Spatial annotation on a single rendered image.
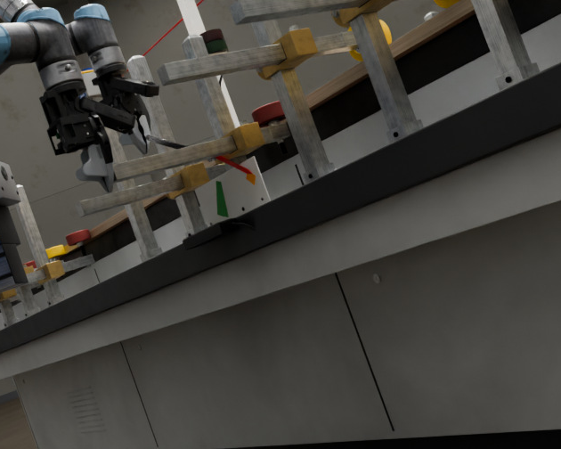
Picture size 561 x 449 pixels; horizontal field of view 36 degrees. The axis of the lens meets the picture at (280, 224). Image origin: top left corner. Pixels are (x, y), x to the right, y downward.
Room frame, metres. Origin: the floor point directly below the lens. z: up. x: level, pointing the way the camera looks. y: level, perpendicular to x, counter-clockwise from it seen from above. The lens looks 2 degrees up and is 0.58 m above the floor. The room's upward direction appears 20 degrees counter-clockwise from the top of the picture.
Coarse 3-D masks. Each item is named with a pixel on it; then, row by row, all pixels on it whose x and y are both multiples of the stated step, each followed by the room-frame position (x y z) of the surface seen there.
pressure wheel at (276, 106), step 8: (272, 104) 1.87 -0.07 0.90; (280, 104) 1.87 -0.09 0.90; (256, 112) 1.88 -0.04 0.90; (264, 112) 1.87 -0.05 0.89; (272, 112) 1.86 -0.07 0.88; (280, 112) 1.87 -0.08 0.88; (256, 120) 1.88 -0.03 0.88; (264, 120) 1.87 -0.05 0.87; (272, 120) 1.90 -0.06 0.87; (280, 120) 1.93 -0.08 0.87; (280, 144) 1.90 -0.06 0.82
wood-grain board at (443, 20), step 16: (464, 0) 1.51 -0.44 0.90; (448, 16) 1.55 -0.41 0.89; (464, 16) 1.53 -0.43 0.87; (416, 32) 1.61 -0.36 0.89; (432, 32) 1.59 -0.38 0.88; (400, 48) 1.66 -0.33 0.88; (416, 48) 1.66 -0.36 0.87; (336, 80) 1.82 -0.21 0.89; (352, 80) 1.78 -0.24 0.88; (320, 96) 1.87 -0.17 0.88; (144, 208) 2.65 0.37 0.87; (112, 224) 2.80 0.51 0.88; (64, 256) 3.21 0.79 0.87
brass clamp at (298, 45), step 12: (288, 36) 1.59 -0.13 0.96; (300, 36) 1.60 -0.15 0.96; (312, 36) 1.62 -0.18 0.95; (288, 48) 1.60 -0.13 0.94; (300, 48) 1.59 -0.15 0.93; (312, 48) 1.61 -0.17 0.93; (288, 60) 1.61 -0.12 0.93; (300, 60) 1.63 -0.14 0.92; (264, 72) 1.68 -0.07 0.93; (276, 72) 1.66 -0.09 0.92
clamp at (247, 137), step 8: (240, 128) 1.79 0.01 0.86; (248, 128) 1.80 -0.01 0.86; (256, 128) 1.81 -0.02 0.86; (224, 136) 1.84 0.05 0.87; (232, 136) 1.82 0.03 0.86; (240, 136) 1.79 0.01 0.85; (248, 136) 1.80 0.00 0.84; (256, 136) 1.81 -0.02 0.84; (240, 144) 1.80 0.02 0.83; (248, 144) 1.79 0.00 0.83; (256, 144) 1.80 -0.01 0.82; (232, 152) 1.83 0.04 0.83; (240, 152) 1.82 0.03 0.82; (248, 152) 1.86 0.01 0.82; (216, 160) 1.89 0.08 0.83
